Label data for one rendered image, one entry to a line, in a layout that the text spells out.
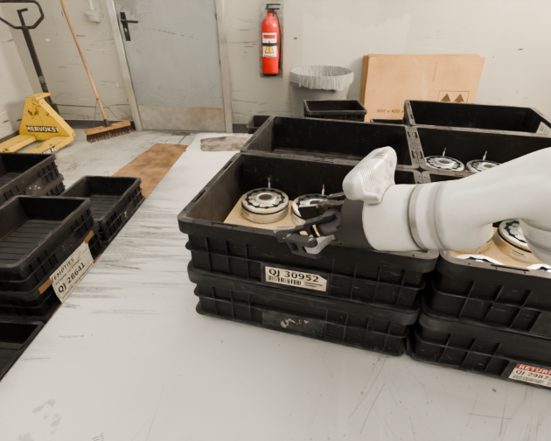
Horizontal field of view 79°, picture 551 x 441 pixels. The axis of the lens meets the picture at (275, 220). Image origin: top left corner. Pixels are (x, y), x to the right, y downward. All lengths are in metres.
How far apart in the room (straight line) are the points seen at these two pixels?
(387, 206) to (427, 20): 3.39
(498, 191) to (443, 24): 3.47
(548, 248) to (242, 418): 0.45
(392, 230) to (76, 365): 0.57
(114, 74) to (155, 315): 3.54
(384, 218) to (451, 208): 0.07
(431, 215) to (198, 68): 3.47
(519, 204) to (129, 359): 0.61
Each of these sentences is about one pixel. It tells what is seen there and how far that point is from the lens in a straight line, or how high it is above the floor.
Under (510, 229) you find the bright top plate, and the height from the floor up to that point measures 0.86.
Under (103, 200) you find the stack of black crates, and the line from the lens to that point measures 1.89.
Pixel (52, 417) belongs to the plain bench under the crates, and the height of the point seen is 0.70.
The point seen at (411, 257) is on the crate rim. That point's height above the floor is 0.93.
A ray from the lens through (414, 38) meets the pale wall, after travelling 3.70.
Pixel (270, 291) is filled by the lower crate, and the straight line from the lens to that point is 0.58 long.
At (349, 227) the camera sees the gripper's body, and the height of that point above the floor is 1.00.
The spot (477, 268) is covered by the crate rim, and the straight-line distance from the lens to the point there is 0.52.
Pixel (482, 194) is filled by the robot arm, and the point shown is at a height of 1.09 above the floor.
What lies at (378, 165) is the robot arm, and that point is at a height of 1.08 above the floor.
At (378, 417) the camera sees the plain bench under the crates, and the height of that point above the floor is 0.70.
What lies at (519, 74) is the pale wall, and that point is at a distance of 4.13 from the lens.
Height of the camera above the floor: 1.22
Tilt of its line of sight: 33 degrees down
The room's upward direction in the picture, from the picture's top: straight up
